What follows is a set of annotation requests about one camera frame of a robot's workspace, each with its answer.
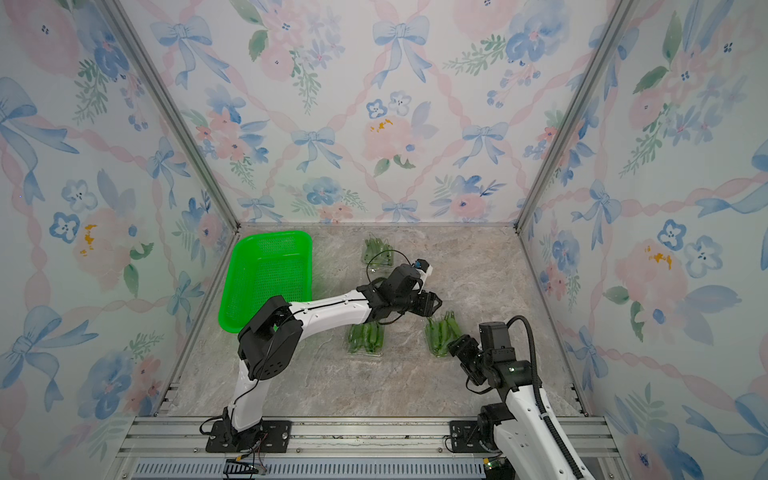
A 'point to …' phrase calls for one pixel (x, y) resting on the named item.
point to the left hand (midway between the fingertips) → (440, 300)
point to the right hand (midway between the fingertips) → (456, 351)
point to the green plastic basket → (262, 266)
